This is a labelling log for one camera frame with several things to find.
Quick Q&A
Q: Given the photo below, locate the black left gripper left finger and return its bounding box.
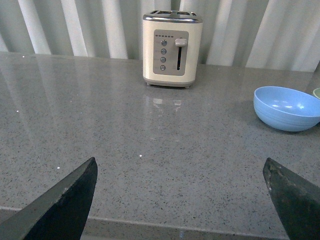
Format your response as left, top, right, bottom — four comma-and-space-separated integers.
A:
0, 157, 98, 240

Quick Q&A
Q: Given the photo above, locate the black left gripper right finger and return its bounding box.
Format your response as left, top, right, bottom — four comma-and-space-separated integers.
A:
262, 158, 320, 240

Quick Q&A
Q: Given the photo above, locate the blue bowl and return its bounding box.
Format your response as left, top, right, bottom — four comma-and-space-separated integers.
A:
253, 86, 320, 132

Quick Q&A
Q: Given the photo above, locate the green bowl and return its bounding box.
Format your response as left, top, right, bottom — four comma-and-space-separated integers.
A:
312, 87, 320, 99

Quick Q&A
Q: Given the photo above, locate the cream two-slot toaster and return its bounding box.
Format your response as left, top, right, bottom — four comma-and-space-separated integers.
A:
142, 10, 203, 88

